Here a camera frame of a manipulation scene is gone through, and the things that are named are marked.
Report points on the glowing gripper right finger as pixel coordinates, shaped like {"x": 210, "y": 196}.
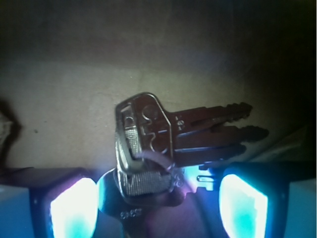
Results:
{"x": 262, "y": 200}

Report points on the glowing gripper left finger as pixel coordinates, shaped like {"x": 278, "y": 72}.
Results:
{"x": 47, "y": 203}

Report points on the silver key bunch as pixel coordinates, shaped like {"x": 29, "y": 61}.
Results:
{"x": 162, "y": 156}

